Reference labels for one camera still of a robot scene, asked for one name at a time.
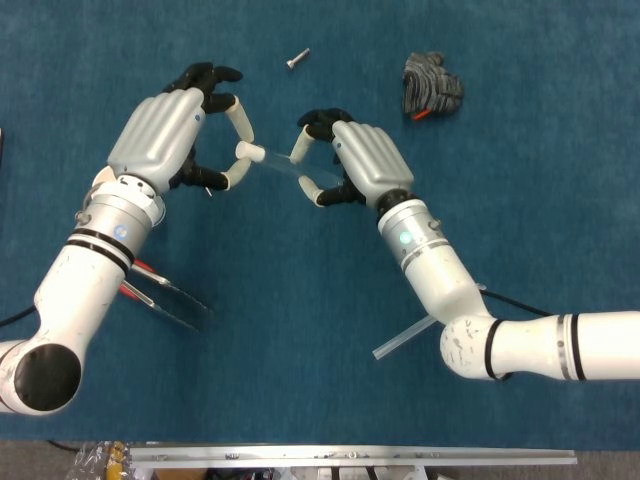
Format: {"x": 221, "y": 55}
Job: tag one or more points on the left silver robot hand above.
{"x": 155, "y": 135}

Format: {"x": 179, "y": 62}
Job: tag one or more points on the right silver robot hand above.
{"x": 372, "y": 160}

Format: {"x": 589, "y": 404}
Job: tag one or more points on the small white cylinder cap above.
{"x": 245, "y": 150}

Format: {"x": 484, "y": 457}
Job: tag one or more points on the transparent test tube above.
{"x": 280, "y": 160}

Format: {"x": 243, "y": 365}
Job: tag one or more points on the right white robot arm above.
{"x": 440, "y": 270}

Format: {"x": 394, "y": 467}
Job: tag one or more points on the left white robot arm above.
{"x": 75, "y": 280}

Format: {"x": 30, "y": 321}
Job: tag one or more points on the thin metal rod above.
{"x": 207, "y": 191}

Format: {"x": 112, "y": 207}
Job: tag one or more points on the striped grey folded cloth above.
{"x": 430, "y": 85}

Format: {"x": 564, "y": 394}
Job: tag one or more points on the metal bolt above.
{"x": 297, "y": 59}

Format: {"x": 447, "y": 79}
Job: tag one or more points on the dark flat object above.
{"x": 1, "y": 150}

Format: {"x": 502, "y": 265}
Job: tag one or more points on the blue table cloth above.
{"x": 300, "y": 300}

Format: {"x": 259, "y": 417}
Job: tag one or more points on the frosted translucent plastic strip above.
{"x": 395, "y": 345}

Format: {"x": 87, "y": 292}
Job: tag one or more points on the clear plastic wrapping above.
{"x": 97, "y": 462}

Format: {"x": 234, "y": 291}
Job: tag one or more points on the aluminium rail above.
{"x": 350, "y": 456}

